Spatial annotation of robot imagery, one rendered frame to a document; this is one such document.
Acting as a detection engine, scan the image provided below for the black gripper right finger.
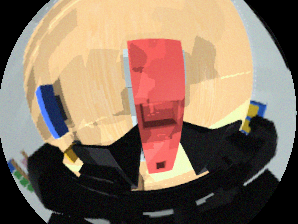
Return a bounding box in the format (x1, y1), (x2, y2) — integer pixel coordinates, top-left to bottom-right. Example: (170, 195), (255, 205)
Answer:
(180, 119), (242, 176)

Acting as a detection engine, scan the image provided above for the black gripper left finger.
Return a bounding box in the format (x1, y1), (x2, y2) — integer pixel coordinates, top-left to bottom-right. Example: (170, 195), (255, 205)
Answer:
(72, 124), (142, 188)

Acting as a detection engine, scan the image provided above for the red rectangular block with sockets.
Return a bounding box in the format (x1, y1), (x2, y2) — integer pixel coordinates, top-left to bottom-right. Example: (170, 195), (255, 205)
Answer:
(126, 37), (185, 173)

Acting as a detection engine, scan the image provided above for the blue block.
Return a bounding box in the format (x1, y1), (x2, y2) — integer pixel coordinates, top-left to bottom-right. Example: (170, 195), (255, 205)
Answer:
(35, 84), (69, 140)

